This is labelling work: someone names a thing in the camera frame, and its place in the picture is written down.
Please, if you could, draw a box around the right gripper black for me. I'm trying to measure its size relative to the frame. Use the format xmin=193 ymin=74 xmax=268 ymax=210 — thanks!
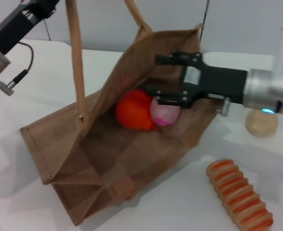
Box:
xmin=143 ymin=50 xmax=248 ymax=108

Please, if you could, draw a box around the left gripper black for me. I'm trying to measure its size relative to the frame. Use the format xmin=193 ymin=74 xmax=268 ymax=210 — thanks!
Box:
xmin=0 ymin=0 xmax=61 ymax=56

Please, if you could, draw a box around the thin dark wire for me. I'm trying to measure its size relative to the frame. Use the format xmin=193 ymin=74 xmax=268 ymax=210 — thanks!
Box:
xmin=44 ymin=20 xmax=51 ymax=41

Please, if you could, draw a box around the brown jute handbag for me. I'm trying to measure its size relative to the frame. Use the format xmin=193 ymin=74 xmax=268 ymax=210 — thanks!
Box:
xmin=19 ymin=0 xmax=229 ymax=227

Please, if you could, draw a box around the pink toy peach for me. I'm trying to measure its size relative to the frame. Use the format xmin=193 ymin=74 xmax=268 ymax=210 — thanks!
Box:
xmin=150 ymin=97 xmax=181 ymax=127

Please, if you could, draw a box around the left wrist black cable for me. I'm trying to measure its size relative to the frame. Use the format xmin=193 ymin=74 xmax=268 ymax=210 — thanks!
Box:
xmin=0 ymin=42 xmax=34 ymax=96

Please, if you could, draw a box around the orange striped bread roll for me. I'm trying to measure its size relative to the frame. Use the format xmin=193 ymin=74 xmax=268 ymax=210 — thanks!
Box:
xmin=206 ymin=158 xmax=274 ymax=231

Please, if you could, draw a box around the orange toy fruit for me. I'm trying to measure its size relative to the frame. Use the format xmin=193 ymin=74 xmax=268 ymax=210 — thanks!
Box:
xmin=115 ymin=89 xmax=161 ymax=132

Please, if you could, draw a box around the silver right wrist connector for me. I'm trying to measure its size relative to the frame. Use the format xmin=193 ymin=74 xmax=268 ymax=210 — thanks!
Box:
xmin=216 ymin=96 xmax=231 ymax=116

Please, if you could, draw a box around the beige round bun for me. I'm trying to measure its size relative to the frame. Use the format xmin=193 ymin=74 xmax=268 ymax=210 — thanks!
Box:
xmin=244 ymin=109 xmax=279 ymax=138

